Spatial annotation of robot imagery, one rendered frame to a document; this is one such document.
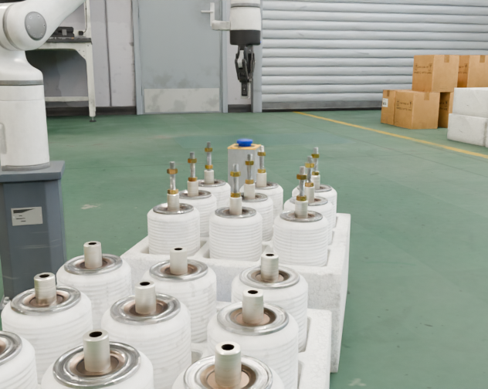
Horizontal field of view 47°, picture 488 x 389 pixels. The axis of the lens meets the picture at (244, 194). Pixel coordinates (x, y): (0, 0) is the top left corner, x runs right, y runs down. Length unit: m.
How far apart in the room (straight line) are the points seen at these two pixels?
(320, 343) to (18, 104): 0.78
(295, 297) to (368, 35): 6.22
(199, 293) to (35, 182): 0.60
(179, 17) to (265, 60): 1.04
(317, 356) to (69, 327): 0.28
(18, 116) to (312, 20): 5.55
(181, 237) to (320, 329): 0.36
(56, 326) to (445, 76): 4.52
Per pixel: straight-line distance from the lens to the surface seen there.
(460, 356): 1.11
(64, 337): 0.64
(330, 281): 0.93
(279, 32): 6.41
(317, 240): 0.95
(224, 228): 0.96
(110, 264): 0.76
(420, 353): 1.10
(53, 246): 1.24
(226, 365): 0.48
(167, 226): 1.00
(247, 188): 1.10
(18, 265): 1.26
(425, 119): 4.88
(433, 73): 4.88
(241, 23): 1.35
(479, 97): 4.02
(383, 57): 6.91
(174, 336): 0.60
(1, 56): 1.24
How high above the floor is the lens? 0.51
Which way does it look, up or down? 13 degrees down
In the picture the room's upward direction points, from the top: straight up
